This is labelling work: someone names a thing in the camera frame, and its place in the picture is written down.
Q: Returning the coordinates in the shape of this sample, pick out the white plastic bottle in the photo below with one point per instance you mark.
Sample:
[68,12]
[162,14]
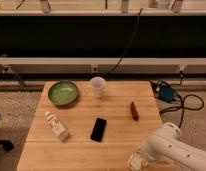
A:
[56,125]

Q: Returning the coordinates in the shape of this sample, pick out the blue power box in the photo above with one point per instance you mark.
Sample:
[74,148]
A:
[166,93]

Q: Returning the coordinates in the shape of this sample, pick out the dark red small object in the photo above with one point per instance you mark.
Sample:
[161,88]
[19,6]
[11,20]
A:
[134,112]

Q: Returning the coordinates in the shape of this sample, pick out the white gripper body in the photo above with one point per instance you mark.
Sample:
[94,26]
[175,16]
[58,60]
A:
[144,162]

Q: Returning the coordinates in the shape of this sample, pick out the black smartphone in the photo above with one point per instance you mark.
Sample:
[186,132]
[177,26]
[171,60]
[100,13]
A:
[98,130]

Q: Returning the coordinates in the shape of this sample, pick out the green ceramic bowl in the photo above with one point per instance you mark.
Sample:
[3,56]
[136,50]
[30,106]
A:
[63,93]

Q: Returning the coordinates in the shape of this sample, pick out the black chair base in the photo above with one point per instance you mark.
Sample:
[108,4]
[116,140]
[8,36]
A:
[6,145]

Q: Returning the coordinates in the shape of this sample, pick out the white rectangular sponge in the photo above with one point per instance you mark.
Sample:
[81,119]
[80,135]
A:
[134,162]

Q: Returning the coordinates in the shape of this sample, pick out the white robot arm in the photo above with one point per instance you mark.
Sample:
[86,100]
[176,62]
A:
[165,141]

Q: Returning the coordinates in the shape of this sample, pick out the white wall outlet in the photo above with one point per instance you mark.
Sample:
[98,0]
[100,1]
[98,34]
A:
[94,69]

